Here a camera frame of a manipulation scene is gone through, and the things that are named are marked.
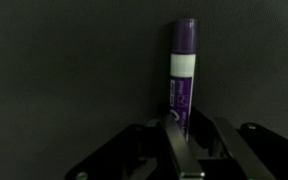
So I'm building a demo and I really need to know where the purple whiteboard marker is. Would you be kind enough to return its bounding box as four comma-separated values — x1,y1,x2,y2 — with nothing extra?
169,19,197,139

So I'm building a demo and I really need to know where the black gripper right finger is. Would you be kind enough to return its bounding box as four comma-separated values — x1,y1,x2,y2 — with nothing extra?
189,108,276,180

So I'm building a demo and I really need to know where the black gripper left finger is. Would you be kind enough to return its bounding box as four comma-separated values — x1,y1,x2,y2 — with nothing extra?
160,115,205,180

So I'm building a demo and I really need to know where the black mesh office chair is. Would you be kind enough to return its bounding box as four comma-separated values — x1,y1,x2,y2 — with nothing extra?
0,0,288,147

